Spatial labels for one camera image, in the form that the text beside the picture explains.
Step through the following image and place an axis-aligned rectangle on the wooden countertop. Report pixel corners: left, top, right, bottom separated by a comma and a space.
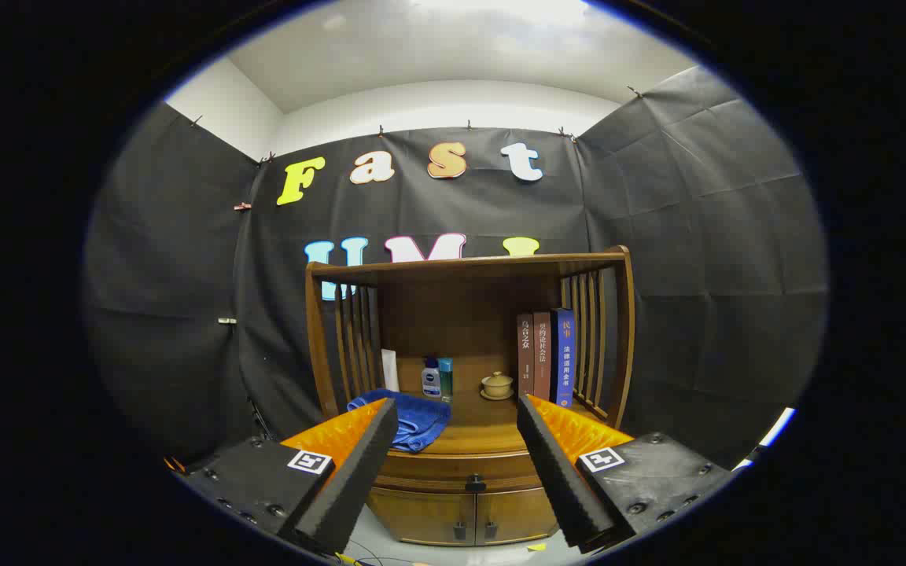
341, 376, 615, 457

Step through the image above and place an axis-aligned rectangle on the reddish brown book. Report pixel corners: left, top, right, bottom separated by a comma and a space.
532, 311, 553, 402

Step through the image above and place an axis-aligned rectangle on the blue towel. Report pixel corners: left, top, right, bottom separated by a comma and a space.
347, 388, 452, 454

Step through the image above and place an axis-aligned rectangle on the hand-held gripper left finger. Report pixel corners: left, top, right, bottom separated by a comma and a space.
172, 397, 400, 556

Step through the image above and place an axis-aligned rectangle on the white panel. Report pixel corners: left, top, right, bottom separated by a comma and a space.
736, 407, 797, 471

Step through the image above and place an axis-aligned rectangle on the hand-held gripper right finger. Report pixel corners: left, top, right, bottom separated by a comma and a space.
516, 394, 737, 553

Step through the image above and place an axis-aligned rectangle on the beige lidded teacup with saucer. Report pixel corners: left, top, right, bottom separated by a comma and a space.
480, 371, 514, 402

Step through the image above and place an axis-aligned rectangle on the wooden cabinet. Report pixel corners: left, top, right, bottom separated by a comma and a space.
304, 245, 636, 547

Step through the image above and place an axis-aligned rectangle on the blue book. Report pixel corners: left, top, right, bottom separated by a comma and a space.
551, 308, 576, 409

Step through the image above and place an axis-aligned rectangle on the wooden cabinet door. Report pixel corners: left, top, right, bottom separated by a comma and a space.
475, 487, 561, 545
365, 487, 477, 546

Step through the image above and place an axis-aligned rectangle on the wooden drawer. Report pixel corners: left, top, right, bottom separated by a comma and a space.
374, 452, 560, 494

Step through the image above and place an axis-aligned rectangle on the black backdrop cloth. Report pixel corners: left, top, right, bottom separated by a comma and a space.
83, 64, 830, 472

